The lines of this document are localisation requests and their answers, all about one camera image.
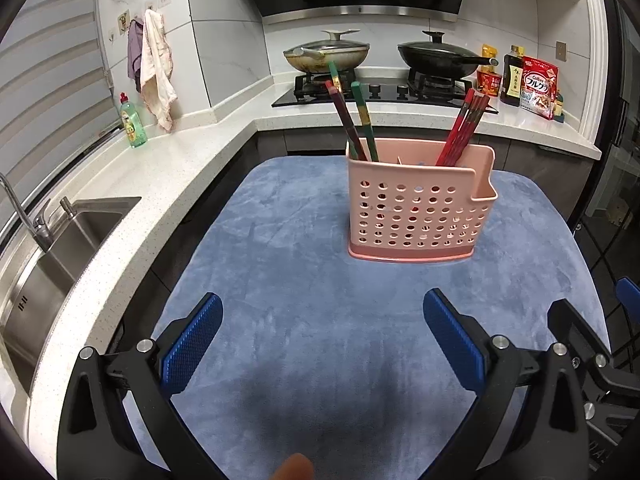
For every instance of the steel sink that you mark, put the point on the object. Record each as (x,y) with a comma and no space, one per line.
(48,277)

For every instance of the cream hanging towel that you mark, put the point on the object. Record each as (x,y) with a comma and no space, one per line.
(156,89)

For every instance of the maroon chopstick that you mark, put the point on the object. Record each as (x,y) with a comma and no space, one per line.
(472,119)

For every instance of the purple hanging cloth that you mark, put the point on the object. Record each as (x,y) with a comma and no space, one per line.
(134,52)

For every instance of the yellow snack packet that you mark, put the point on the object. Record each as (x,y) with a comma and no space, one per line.
(490,52)

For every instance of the green dish soap bottle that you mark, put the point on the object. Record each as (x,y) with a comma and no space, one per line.
(131,122)

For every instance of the green chopstick white band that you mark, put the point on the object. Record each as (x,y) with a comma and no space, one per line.
(335,76)

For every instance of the black wok with lid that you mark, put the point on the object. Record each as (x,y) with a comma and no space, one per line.
(435,58)

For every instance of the left hand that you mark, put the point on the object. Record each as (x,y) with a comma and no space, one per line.
(295,467)

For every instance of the beige wok with lid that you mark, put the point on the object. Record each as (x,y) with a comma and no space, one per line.
(314,57)

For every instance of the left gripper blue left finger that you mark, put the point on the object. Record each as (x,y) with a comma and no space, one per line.
(185,341)

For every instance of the steel kitchen faucet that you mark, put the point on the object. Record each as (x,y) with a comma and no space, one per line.
(33,216)

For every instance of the green chopstick gold band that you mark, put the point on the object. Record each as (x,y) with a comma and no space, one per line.
(365,119)

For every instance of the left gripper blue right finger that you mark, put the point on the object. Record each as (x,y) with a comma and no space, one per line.
(460,338)

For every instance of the red instant noodle cup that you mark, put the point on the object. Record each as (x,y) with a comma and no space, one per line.
(488,82)

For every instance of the red cereal bag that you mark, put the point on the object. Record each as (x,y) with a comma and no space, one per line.
(539,87)

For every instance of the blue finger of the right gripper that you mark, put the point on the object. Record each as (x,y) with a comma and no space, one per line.
(628,295)

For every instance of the pink perforated utensil holder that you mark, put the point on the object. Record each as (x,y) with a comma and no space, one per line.
(406,208)

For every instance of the black gas stove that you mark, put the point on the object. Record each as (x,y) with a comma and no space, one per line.
(409,87)

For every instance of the dark soy sauce bottle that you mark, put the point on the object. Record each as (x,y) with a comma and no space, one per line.
(510,92)

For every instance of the blue grey table mat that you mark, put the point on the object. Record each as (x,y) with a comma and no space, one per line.
(329,356)

